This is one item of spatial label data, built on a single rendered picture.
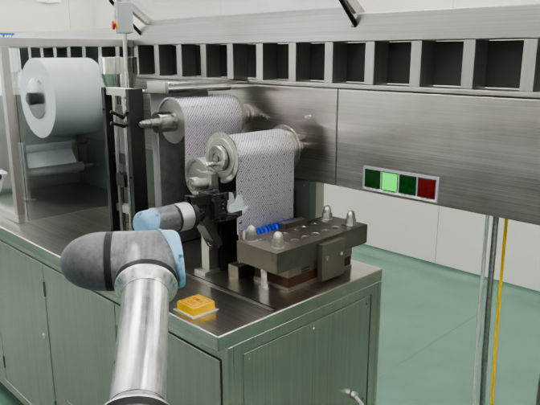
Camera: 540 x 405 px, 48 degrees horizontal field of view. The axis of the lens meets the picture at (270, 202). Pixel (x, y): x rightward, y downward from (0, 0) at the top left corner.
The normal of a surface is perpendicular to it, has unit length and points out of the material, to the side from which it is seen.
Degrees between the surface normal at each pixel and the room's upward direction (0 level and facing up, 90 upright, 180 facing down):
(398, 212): 90
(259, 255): 90
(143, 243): 25
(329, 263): 90
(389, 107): 90
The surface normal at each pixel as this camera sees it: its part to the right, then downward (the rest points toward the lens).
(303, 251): 0.70, 0.17
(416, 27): -0.71, 0.17
